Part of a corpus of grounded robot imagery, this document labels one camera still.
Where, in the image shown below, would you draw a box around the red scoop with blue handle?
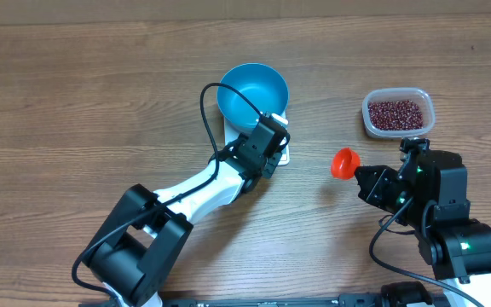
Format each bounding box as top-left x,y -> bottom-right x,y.
331,148 -> 361,180

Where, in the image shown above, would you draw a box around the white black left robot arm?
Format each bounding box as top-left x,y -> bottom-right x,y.
78,114 -> 290,306

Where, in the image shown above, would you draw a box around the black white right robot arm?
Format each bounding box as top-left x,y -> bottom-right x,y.
354,148 -> 491,306

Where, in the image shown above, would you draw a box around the white digital kitchen scale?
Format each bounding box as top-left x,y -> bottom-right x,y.
223,112 -> 291,166

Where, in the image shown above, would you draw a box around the blue bowl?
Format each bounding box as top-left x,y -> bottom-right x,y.
217,63 -> 290,133

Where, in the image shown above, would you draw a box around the red beans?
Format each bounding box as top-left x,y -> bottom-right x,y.
367,100 -> 424,130

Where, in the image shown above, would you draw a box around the clear plastic container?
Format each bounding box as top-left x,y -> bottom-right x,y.
361,87 -> 436,139

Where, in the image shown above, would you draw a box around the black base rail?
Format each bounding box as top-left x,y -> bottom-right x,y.
78,281 -> 447,307

